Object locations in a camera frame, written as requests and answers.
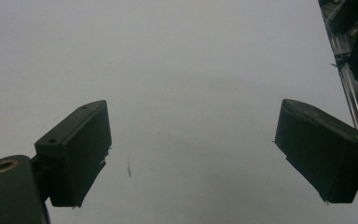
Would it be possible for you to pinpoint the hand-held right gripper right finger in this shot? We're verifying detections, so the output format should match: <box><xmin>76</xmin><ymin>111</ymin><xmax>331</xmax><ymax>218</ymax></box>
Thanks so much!
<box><xmin>274</xmin><ymin>98</ymin><xmax>358</xmax><ymax>204</ymax></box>

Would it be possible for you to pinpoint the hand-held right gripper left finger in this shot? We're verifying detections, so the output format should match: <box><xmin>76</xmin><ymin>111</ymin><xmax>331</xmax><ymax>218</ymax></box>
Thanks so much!
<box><xmin>34</xmin><ymin>99</ymin><xmax>113</xmax><ymax>208</ymax></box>

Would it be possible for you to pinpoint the aluminium frame rail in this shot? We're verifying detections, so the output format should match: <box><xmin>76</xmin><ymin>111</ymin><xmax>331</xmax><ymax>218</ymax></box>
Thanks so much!
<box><xmin>317</xmin><ymin>0</ymin><xmax>358</xmax><ymax>139</ymax></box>

